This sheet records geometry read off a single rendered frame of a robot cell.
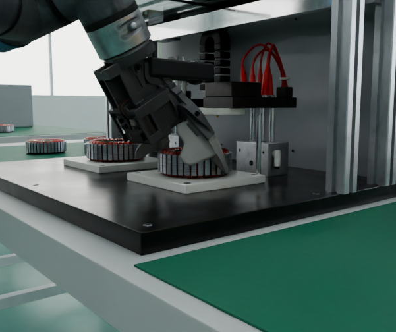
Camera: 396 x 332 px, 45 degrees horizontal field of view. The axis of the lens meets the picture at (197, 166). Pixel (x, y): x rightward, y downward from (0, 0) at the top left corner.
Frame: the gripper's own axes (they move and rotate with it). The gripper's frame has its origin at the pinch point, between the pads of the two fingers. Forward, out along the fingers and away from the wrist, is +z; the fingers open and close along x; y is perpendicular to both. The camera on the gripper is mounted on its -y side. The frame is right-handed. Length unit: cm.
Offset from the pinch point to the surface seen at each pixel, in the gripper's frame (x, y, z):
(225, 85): 1.7, -9.6, -8.4
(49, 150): -71, -2, 5
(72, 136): -157, -40, 29
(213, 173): 5.4, 1.5, -0.4
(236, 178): 7.1, -0.7, 1.7
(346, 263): 32.9, 10.8, -1.2
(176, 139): -21.2, -11.2, 3.8
